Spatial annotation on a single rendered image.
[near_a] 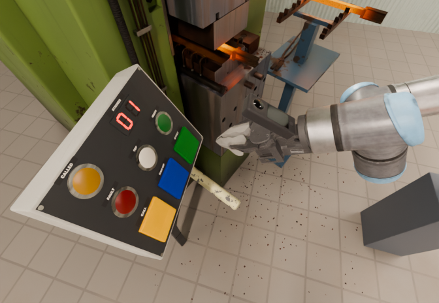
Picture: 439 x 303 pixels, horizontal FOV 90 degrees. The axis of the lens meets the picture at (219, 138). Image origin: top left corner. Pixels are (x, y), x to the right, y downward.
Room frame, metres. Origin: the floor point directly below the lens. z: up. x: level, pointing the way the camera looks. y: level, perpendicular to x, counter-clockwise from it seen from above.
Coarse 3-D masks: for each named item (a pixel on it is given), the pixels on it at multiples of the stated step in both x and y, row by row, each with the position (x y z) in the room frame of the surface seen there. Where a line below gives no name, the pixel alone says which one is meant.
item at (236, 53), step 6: (222, 48) 0.79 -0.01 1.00; (228, 48) 0.78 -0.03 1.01; (234, 48) 0.78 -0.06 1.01; (240, 48) 0.78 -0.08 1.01; (234, 54) 0.74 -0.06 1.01; (240, 54) 0.74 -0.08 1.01; (246, 54) 0.74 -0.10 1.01; (234, 60) 0.74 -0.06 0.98; (240, 60) 0.74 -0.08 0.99; (246, 60) 0.73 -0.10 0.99; (252, 60) 0.70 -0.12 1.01; (258, 60) 0.71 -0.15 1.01; (252, 66) 0.70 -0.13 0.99
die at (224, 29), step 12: (240, 12) 0.79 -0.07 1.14; (180, 24) 0.77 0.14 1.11; (192, 24) 0.73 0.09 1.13; (216, 24) 0.68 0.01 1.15; (228, 24) 0.73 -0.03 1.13; (240, 24) 0.79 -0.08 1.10; (192, 36) 0.73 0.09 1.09; (204, 36) 0.70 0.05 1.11; (216, 36) 0.68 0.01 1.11; (228, 36) 0.74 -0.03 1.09; (216, 48) 0.68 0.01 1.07
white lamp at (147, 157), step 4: (144, 148) 0.25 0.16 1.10; (148, 148) 0.26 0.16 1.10; (140, 152) 0.24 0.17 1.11; (144, 152) 0.25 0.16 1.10; (148, 152) 0.25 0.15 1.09; (152, 152) 0.26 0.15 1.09; (140, 156) 0.23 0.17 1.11; (144, 156) 0.24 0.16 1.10; (148, 156) 0.24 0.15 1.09; (152, 156) 0.25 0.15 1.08; (140, 160) 0.23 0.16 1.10; (144, 160) 0.23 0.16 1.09; (148, 160) 0.24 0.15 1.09; (152, 160) 0.24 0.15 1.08; (144, 164) 0.22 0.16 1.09; (148, 164) 0.23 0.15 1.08; (152, 164) 0.23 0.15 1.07
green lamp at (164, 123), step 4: (160, 116) 0.34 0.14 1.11; (164, 116) 0.35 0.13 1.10; (160, 120) 0.33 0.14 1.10; (164, 120) 0.34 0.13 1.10; (168, 120) 0.35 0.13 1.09; (160, 124) 0.33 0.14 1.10; (164, 124) 0.33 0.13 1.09; (168, 124) 0.34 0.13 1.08; (160, 128) 0.32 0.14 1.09; (164, 128) 0.32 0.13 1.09; (168, 128) 0.33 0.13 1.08
